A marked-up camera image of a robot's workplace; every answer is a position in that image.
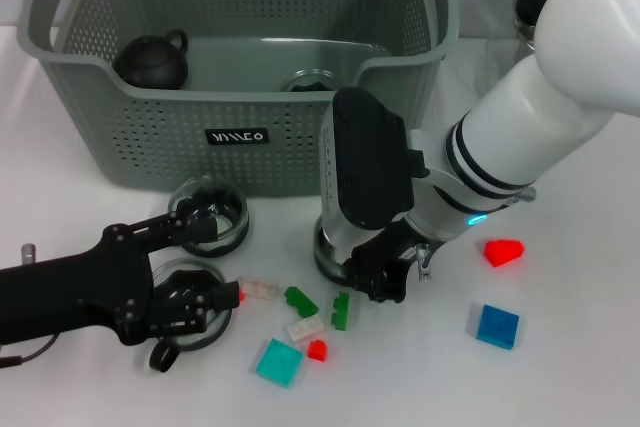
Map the glass pitcher black lid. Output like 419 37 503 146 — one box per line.
474 0 564 98

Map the small round black teapot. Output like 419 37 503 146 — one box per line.
112 28 191 92

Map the green toy brick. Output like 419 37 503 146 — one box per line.
329 291 352 332
283 285 320 318

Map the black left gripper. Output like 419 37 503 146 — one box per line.
0 206 243 348

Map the white toy brick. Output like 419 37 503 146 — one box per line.
239 275 279 301
285 317 326 346

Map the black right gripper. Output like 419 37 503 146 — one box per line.
348 221 421 303

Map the grey perforated storage bin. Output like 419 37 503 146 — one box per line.
17 0 460 198

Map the teal square flat block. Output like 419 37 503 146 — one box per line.
255 337 305 389

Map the blue square flat block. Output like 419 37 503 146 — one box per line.
476 304 520 350

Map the grey left gripper cable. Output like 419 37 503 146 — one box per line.
0 334 59 368

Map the orange red pointed block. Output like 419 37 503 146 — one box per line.
483 238 525 268

